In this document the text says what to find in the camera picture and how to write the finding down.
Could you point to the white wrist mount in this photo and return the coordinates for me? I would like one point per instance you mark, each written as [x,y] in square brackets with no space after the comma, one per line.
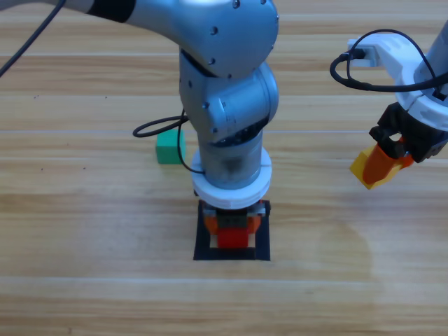
[395,59]

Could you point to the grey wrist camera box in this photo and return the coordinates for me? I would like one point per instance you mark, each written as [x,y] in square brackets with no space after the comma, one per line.
[369,57]

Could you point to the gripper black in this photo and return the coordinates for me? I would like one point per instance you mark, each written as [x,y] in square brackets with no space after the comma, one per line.
[425,140]
[231,218]

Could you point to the black tape square outline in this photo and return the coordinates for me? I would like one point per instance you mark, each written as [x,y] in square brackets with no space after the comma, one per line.
[262,245]

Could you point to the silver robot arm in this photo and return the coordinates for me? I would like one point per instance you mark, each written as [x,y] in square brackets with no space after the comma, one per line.
[439,52]
[227,52]

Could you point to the green wooden cube block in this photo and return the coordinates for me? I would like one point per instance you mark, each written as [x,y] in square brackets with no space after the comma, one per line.
[167,147]

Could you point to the yellow wooden cube block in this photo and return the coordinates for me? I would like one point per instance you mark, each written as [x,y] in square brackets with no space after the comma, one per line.
[357,168]

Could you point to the red wooden cube block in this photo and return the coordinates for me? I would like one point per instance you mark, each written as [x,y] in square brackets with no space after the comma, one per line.
[232,238]

